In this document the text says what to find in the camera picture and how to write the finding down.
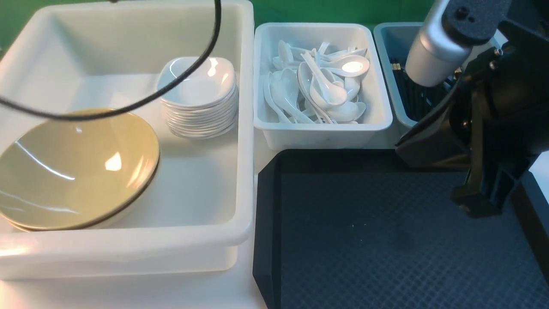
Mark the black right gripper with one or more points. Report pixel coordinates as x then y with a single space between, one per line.
494 122

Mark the white square saucer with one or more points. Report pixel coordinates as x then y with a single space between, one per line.
212 82

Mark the yellow noodle bowl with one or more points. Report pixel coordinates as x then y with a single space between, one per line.
70 175
103 222

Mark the white soup spoon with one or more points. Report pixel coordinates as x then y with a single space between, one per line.
333 94

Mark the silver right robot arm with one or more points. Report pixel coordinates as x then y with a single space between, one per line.
453 27

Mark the yellow noodle bowl in tub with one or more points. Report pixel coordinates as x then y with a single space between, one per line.
103 222

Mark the pile of black chopsticks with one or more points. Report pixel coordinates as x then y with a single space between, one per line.
418 100

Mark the blue-grey chopstick bin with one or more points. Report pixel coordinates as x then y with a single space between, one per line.
393 42

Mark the pile of white soup spoons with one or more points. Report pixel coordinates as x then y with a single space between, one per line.
292 91

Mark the white spoon bin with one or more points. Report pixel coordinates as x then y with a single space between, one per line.
377 117

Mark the black serving tray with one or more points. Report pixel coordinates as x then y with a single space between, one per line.
358 229

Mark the green backdrop cloth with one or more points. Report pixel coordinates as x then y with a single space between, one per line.
14 14

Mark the stack of white saucers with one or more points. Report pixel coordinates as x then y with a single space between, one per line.
204 123

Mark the large white plastic tub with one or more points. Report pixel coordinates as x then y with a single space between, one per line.
103 55

